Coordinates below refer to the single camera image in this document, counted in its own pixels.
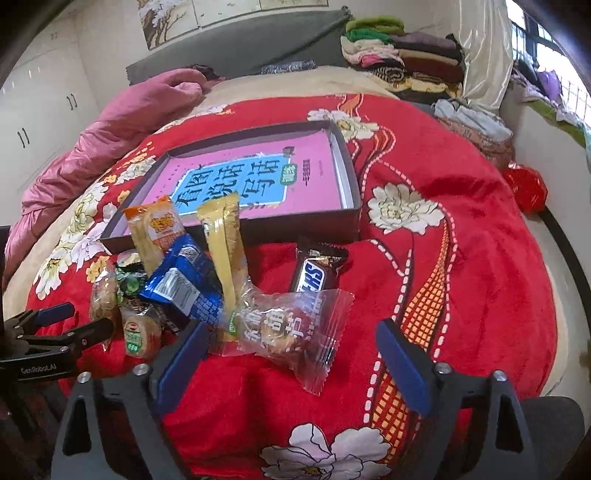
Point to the floral wall painting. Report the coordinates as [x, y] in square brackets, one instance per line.
[163, 20]

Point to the clear pastry packet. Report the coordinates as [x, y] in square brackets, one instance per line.
[298, 330]

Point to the gold long snack packet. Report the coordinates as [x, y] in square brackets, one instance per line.
[219, 218]

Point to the pink quilt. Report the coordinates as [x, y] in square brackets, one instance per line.
[132, 115]

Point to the red plastic bag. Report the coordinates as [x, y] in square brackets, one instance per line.
[528, 187]

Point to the cream curtain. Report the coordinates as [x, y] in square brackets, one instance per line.
[484, 31]

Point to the grey headboard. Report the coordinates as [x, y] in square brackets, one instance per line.
[247, 46]

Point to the red floral blanket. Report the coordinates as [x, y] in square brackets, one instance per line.
[443, 251]

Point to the white wardrobe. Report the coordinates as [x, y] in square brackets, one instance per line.
[46, 101]

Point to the green label cake packet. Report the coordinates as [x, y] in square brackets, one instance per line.
[142, 329]

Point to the dark green candy packet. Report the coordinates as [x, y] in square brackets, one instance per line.
[130, 279]

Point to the blue snack packet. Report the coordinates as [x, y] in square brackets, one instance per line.
[186, 280]

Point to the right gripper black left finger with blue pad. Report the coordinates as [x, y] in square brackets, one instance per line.
[145, 395]

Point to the patterned grey pillow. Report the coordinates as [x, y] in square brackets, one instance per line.
[289, 67]

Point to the dark shallow box tray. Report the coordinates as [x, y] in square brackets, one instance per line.
[338, 227]

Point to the pink chinese book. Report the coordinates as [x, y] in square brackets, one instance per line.
[274, 176]

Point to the orange snack packet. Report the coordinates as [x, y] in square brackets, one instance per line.
[153, 227]

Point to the stack of folded clothes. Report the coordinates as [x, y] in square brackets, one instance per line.
[416, 66]

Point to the light blue cloth pile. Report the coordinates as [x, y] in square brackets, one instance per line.
[481, 120]

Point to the small clear cookie packet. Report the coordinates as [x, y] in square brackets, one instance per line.
[104, 302]

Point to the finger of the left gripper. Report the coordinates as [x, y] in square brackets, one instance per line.
[72, 341]
[41, 316]

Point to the snickers bar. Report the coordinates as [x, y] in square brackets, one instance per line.
[317, 266]

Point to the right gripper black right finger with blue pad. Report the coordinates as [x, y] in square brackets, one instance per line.
[471, 427]

